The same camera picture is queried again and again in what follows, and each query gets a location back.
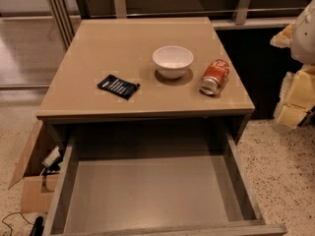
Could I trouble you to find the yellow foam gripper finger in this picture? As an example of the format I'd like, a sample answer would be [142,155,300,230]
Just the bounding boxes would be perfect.
[270,23,294,48]
[274,65,315,128]

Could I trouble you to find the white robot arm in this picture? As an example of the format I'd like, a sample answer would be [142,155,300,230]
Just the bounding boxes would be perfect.
[270,0,315,128]

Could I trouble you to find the black device on floor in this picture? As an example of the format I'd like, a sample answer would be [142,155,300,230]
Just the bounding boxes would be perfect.
[30,216,43,236]

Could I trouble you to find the open grey wooden drawer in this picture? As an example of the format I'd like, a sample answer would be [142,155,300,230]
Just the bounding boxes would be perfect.
[43,126,286,236]

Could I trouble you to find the black cable on floor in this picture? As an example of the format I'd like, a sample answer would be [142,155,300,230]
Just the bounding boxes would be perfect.
[0,211,35,236]

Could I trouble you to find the white bottle in box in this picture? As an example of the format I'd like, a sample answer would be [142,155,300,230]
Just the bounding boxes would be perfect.
[42,146,61,168]

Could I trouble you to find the wooden metal frame bench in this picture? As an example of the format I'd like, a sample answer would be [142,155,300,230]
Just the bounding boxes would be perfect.
[47,0,311,47]

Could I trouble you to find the brown cardboard box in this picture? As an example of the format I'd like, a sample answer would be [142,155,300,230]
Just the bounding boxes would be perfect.
[7,120,67,214]

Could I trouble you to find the white ceramic bowl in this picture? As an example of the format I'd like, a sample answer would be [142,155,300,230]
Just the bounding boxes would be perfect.
[153,45,194,80]

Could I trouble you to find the beige cabinet with glass top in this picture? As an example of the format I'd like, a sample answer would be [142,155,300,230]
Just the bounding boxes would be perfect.
[36,18,254,139]

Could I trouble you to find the dark blue rxbar wrapper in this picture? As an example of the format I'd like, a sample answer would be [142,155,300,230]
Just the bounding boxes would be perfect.
[96,75,140,100]

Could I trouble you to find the orange soda can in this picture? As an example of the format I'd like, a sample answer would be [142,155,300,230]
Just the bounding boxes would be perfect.
[200,59,229,95]

